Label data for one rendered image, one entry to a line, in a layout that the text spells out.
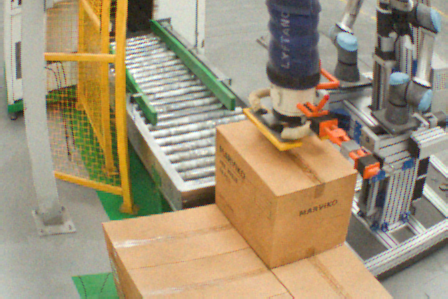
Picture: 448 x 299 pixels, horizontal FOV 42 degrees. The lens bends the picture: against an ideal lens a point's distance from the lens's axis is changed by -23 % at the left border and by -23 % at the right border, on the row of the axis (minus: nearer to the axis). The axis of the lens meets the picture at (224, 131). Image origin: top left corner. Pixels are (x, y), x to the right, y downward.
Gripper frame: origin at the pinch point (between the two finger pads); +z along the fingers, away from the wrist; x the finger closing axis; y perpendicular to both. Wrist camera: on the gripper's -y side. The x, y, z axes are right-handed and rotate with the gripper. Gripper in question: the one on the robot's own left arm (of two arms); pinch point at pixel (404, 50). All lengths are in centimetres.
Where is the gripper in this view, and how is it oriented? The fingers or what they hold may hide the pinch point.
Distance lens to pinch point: 270.8
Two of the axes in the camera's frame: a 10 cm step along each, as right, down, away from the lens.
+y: -9.1, 1.9, -3.6
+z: -0.1, 8.8, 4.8
